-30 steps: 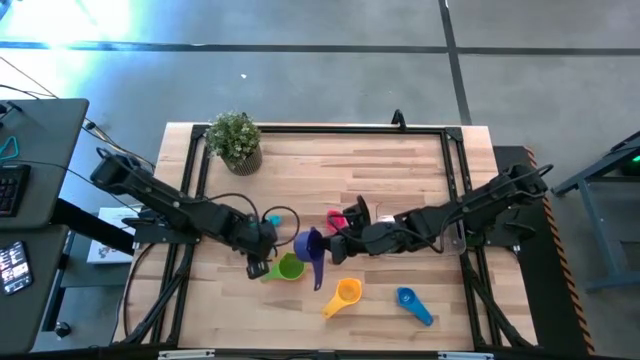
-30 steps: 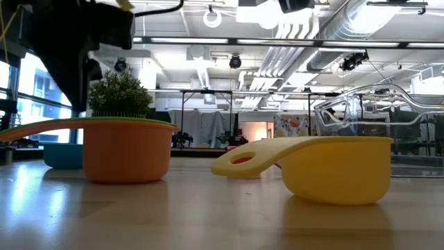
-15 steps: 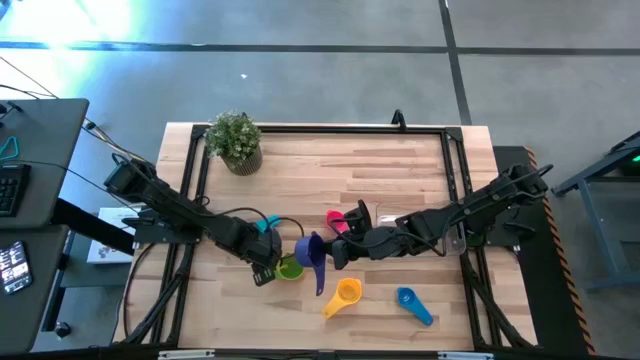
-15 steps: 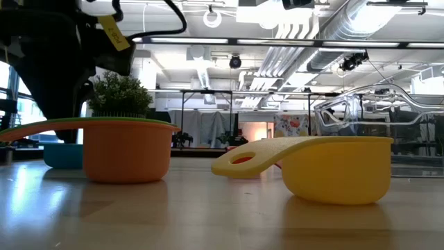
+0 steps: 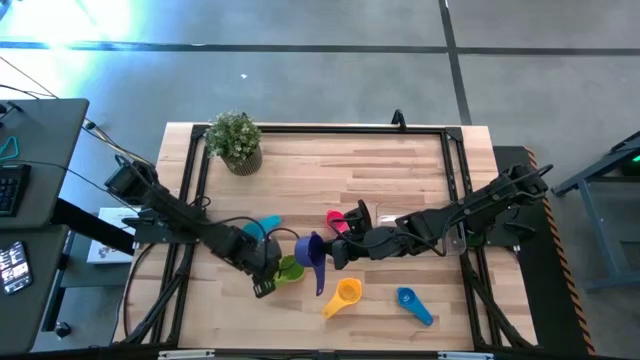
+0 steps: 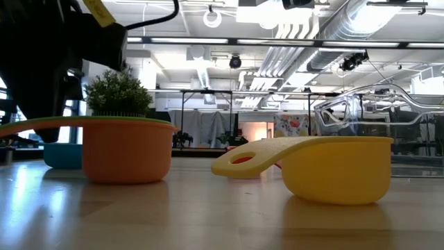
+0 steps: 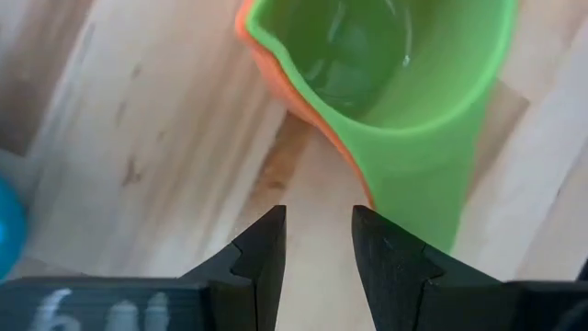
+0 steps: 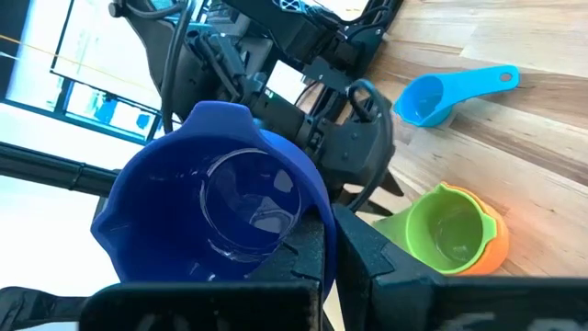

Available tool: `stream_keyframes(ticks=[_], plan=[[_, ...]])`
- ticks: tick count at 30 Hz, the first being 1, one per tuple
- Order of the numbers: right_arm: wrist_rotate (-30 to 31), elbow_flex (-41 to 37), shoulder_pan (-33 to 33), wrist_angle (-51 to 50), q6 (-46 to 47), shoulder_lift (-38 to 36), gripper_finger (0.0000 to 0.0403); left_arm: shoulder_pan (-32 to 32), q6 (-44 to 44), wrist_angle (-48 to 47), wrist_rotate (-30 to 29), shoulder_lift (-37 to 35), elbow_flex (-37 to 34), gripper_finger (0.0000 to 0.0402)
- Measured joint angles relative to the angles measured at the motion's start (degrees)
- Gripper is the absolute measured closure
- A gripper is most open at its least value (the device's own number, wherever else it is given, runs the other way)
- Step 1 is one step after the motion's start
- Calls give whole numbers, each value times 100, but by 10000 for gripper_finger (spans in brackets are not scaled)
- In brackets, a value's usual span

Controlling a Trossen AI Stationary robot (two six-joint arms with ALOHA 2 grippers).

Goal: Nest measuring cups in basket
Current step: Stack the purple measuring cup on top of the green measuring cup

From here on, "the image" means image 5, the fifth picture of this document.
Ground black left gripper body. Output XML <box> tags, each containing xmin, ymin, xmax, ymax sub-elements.
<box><xmin>214</xmin><ymin>225</ymin><xmax>284</xmax><ymax>281</ymax></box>

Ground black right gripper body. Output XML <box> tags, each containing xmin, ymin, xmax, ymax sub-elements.
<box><xmin>332</xmin><ymin>227</ymin><xmax>409</xmax><ymax>271</ymax></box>

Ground purple measuring cup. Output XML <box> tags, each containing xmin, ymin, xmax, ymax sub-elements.
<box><xmin>293</xmin><ymin>231</ymin><xmax>327</xmax><ymax>297</ymax></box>

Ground pink measuring cup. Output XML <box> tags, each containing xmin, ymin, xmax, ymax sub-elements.
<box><xmin>326</xmin><ymin>209</ymin><xmax>351</xmax><ymax>235</ymax></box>

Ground green measuring cup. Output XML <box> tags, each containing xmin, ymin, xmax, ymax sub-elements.
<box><xmin>272</xmin><ymin>254</ymin><xmax>306</xmax><ymax>290</ymax></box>

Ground teal measuring cup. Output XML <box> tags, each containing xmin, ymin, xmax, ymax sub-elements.
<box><xmin>242</xmin><ymin>214</ymin><xmax>283</xmax><ymax>242</ymax></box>

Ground yellow measuring cup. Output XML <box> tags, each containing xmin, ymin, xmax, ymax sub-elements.
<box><xmin>320</xmin><ymin>277</ymin><xmax>363</xmax><ymax>320</ymax></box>

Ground blue measuring cup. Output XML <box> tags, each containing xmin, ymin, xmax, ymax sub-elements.
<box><xmin>396</xmin><ymin>286</ymin><xmax>435</xmax><ymax>327</ymax></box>

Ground clear plastic basket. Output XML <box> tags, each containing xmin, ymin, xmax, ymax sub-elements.
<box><xmin>375</xmin><ymin>199</ymin><xmax>469</xmax><ymax>260</ymax></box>

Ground green plant in ribbed pot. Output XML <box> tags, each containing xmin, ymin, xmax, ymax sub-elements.
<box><xmin>204</xmin><ymin>110</ymin><xmax>264</xmax><ymax>177</ymax></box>

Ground white box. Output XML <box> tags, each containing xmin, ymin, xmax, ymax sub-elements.
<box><xmin>87</xmin><ymin>207</ymin><xmax>141</xmax><ymax>265</ymax></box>

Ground black desk leg beam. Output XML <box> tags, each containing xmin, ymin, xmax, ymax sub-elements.
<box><xmin>49</xmin><ymin>198</ymin><xmax>136</xmax><ymax>256</ymax></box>

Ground black hazard-striped floor mat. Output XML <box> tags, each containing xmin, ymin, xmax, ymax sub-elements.
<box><xmin>492</xmin><ymin>145</ymin><xmax>597</xmax><ymax>356</ymax></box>

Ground grey desk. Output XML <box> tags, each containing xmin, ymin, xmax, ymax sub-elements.
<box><xmin>0</xmin><ymin>224</ymin><xmax>70</xmax><ymax>356</ymax></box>
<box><xmin>0</xmin><ymin>98</ymin><xmax>90</xmax><ymax>230</ymax></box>

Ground blue metal stand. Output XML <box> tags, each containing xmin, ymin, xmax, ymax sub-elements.
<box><xmin>551</xmin><ymin>130</ymin><xmax>640</xmax><ymax>291</ymax></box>

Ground smartphone with lit screen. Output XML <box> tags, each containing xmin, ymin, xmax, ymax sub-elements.
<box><xmin>0</xmin><ymin>240</ymin><xmax>34</xmax><ymax>296</ymax></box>

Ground black keyboard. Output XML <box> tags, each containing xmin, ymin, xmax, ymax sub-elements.
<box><xmin>0</xmin><ymin>163</ymin><xmax>32</xmax><ymax>218</ymax></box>

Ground teal clip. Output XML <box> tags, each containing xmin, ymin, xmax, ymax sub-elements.
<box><xmin>0</xmin><ymin>135</ymin><xmax>20</xmax><ymax>162</ymax></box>

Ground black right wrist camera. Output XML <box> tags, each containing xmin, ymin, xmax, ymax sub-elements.
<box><xmin>343</xmin><ymin>199</ymin><xmax>374</xmax><ymax>236</ymax></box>

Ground white table-edge bracket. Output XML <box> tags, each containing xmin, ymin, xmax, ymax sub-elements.
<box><xmin>158</xmin><ymin>349</ymin><xmax>216</xmax><ymax>360</ymax></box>
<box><xmin>438</xmin><ymin>351</ymin><xmax>495</xmax><ymax>360</ymax></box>

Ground black aluminium table frame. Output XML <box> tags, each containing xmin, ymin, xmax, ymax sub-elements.
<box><xmin>115</xmin><ymin>122</ymin><xmax>540</xmax><ymax>351</ymax></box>

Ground black cable bundle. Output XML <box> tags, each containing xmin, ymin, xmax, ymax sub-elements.
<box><xmin>0</xmin><ymin>54</ymin><xmax>157</xmax><ymax>174</ymax></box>

